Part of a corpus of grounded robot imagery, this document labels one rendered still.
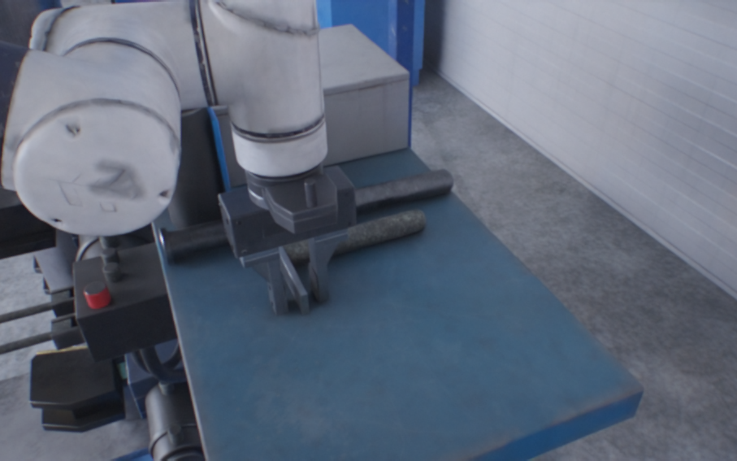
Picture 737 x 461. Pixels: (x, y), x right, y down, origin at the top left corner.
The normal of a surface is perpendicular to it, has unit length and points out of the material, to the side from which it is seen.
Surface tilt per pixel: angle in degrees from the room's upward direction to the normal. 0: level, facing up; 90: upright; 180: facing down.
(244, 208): 0
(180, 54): 70
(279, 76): 89
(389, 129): 90
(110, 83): 21
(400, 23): 90
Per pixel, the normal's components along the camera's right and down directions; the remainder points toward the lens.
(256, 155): -0.37, 0.56
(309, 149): 0.74, 0.39
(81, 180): 0.24, 0.56
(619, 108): -0.92, 0.25
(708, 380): -0.02, -0.80
